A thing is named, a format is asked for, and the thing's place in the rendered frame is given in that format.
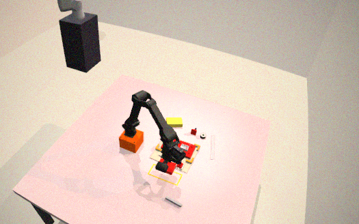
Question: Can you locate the yellow rectangular block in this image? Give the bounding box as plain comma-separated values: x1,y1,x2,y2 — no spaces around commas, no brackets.
166,117,183,127

